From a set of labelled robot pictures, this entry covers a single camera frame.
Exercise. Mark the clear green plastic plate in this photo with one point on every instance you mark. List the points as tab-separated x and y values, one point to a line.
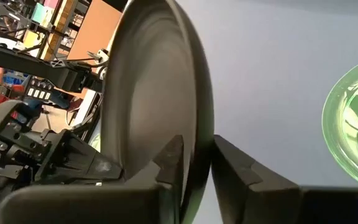
353	124

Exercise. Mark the black button box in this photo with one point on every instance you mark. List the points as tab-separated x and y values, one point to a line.
39	91

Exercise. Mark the black plastic plate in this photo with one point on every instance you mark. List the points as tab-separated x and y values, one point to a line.
154	93

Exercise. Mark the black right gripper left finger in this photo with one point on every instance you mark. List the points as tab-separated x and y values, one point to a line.
104	205

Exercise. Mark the light wooden workbench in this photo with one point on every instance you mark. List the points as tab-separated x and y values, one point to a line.
95	37

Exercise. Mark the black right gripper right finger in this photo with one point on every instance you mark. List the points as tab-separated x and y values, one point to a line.
259	202

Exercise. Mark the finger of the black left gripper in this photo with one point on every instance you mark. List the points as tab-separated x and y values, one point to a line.
76	161

